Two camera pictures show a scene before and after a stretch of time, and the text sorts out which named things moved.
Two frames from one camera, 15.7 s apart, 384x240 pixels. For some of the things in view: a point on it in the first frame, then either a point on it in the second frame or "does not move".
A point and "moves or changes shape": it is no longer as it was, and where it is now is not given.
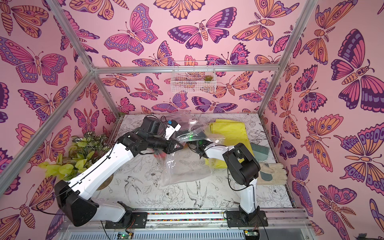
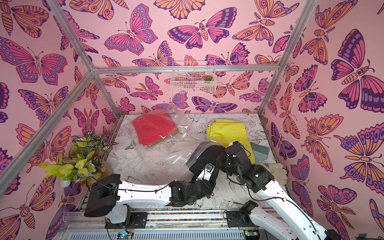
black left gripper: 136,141 to 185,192
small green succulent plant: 208,78 does not move
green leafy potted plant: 85,151 does not move
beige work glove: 272,174 does not move
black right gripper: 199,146 to 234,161
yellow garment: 229,133 does not move
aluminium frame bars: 96,70 does not move
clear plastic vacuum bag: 182,138 moves or changes shape
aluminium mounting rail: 283,224 does not move
